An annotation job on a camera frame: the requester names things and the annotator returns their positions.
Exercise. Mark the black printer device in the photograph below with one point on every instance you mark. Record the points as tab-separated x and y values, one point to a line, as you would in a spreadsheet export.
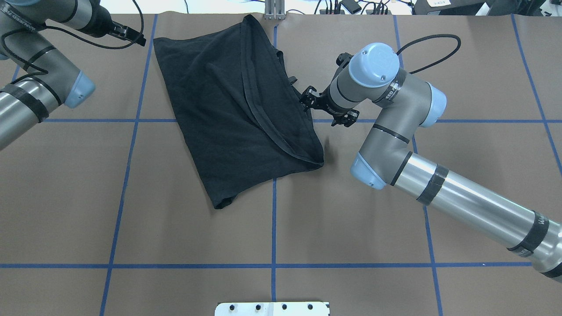
451	7

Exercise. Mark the aluminium frame post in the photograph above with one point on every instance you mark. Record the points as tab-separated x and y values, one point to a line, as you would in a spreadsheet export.
274	10

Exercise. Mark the metal base plate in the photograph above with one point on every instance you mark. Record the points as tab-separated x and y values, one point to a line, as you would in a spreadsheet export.
303	308

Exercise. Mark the black graphic t-shirt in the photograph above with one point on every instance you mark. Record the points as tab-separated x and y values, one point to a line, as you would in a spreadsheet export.
238	112

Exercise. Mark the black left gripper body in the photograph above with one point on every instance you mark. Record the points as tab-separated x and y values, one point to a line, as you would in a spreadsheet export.
100	19

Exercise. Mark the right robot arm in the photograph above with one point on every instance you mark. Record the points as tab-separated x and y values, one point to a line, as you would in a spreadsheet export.
407	103

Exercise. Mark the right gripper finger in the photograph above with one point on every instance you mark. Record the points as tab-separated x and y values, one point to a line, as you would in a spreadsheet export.
309	97

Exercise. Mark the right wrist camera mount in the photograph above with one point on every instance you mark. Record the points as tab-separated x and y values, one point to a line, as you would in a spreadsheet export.
343	60

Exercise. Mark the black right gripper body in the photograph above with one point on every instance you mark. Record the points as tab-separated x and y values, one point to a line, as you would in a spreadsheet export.
328	106

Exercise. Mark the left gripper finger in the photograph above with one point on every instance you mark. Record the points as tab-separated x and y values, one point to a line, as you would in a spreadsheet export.
128	34

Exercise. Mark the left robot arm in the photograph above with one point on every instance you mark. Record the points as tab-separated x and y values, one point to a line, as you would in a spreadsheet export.
50	78

